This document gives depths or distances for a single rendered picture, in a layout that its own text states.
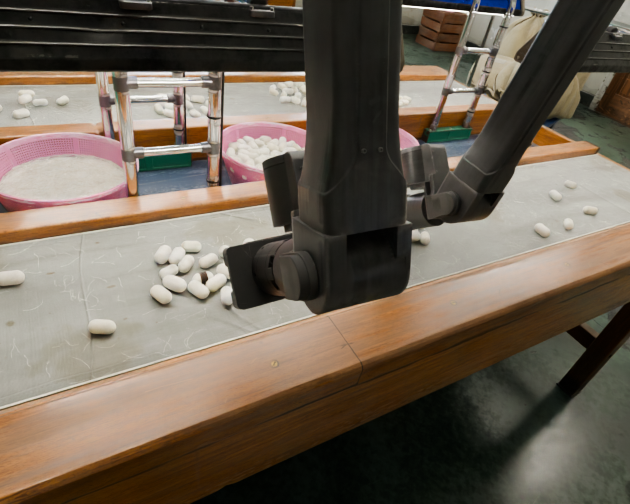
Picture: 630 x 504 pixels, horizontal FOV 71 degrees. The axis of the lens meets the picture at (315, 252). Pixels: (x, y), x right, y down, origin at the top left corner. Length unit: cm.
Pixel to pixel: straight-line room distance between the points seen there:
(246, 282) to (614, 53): 97
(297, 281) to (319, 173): 7
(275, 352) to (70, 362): 25
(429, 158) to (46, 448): 60
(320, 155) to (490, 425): 143
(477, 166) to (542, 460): 119
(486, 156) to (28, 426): 61
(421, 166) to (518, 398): 120
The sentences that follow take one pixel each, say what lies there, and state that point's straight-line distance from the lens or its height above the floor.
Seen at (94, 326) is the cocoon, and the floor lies 76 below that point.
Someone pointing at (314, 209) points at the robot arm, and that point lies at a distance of 29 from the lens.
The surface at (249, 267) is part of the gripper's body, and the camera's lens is 45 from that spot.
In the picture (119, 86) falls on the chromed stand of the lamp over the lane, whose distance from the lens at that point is 78.
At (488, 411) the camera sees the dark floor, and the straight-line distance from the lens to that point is 167.
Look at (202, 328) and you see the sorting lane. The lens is 64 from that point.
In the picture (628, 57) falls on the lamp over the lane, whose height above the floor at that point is 107.
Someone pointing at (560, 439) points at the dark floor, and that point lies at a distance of 175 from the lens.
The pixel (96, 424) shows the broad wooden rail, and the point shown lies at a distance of 54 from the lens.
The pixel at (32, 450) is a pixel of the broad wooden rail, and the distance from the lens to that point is 54.
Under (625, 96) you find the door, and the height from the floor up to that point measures 23.
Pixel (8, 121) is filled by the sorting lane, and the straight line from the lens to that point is 123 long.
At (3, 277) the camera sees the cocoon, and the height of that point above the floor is 76.
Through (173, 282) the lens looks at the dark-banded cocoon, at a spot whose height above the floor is 76.
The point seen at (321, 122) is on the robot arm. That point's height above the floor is 112.
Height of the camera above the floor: 122
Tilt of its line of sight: 38 degrees down
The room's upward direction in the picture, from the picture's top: 12 degrees clockwise
